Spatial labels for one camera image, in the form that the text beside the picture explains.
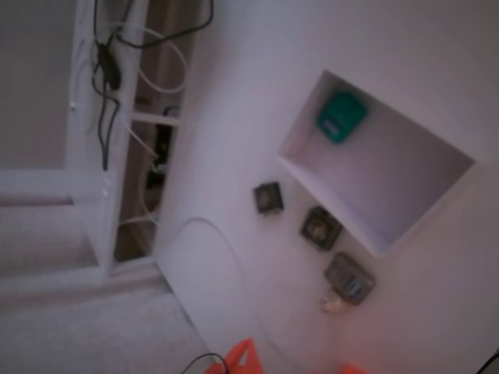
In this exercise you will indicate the orange fixed gripper finger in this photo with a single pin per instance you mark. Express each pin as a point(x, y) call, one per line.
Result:
point(253, 362)

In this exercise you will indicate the white metal frame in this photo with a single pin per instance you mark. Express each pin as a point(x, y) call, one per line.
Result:
point(83, 117)

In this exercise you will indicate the orange moving gripper finger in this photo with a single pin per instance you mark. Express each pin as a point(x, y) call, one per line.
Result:
point(230, 360)

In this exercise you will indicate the black plug block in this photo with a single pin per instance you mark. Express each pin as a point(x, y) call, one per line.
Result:
point(161, 144)

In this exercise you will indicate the grey ink pad case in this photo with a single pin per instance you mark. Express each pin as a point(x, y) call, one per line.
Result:
point(349, 278)

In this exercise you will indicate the small white bear figurine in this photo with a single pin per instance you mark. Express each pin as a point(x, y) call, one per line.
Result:
point(332, 304)

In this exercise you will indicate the green cube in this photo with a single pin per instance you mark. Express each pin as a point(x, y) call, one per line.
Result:
point(341, 117)

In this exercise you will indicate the black ink pad case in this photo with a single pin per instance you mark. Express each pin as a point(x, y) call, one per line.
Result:
point(321, 230)
point(267, 198)

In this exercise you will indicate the white cardboard bin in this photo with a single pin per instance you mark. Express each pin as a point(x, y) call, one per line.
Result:
point(390, 175)

